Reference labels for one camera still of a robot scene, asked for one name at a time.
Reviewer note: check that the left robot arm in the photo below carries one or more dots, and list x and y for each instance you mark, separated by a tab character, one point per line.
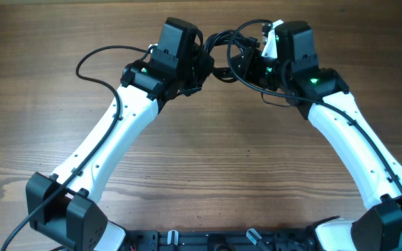
63	206

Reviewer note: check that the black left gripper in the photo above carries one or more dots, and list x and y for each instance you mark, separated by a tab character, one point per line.
206	62

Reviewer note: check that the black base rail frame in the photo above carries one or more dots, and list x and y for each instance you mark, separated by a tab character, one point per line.
252	239

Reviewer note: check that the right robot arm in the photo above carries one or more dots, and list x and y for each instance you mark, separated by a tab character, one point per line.
287	67

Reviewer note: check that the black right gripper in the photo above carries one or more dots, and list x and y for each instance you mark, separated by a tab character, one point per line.
248	67

